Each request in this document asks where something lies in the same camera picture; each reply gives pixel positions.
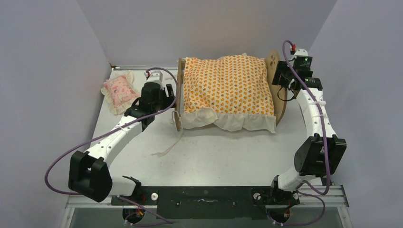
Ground pink frilled small pillow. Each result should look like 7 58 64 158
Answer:
101 71 141 115

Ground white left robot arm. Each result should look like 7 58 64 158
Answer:
68 82 176 204

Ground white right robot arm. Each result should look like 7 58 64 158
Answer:
268 53 347 203

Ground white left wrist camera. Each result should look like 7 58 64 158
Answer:
144 71 163 85

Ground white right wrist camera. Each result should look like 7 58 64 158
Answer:
289 44 309 61

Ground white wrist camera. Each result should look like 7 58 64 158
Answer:
144 71 163 85
289 44 309 61

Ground cream cushion tie string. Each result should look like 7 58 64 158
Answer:
151 110 185 157

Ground orange patterned bed cushion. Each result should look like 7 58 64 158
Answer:
179 55 277 133

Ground wooden pet bed frame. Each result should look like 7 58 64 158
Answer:
173 50 288 132

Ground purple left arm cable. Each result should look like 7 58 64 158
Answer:
44 67 179 227

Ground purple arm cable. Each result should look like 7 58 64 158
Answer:
44 67 179 227
281 40 332 227

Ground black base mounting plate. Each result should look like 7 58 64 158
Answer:
127 186 300 220

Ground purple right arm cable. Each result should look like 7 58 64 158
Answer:
281 40 332 227

